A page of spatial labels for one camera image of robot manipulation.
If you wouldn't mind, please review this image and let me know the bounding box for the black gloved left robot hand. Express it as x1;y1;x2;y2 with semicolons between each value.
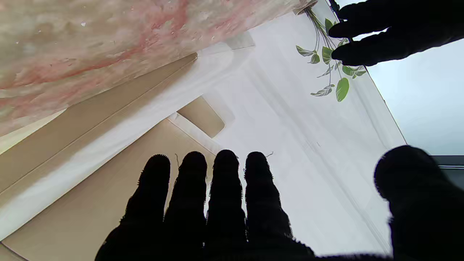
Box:
328;0;464;66

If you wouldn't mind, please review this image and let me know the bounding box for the variegated leafy house plant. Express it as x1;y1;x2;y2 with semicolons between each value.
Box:
295;9;367;103

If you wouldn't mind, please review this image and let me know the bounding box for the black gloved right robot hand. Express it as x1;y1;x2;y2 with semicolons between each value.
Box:
95;145;464;261

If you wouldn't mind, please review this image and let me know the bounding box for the sheer white curtain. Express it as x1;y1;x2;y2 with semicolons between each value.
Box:
198;0;406;256

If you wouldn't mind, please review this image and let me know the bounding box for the beige plant pot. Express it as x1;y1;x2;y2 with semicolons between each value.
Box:
293;0;319;16

